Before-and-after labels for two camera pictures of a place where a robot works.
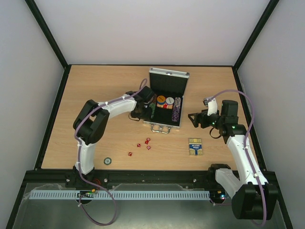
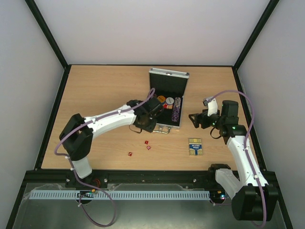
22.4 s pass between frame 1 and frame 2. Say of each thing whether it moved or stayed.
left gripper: moved
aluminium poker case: stayed
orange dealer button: stayed
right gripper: stayed
